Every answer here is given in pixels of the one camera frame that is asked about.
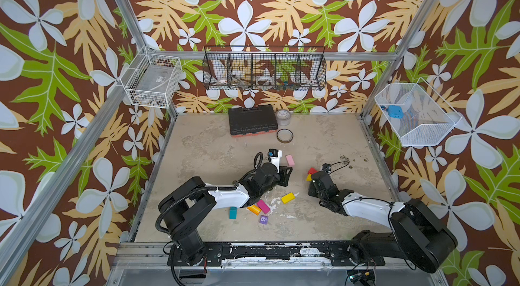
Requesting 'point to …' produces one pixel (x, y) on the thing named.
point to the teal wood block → (233, 213)
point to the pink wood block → (290, 160)
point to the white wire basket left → (152, 80)
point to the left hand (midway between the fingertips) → (291, 166)
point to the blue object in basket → (395, 111)
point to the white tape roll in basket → (265, 80)
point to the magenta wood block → (263, 207)
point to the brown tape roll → (284, 135)
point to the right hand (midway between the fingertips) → (310, 183)
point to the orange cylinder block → (254, 209)
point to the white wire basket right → (418, 114)
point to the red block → (312, 171)
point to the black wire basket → (264, 68)
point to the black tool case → (251, 121)
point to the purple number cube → (263, 219)
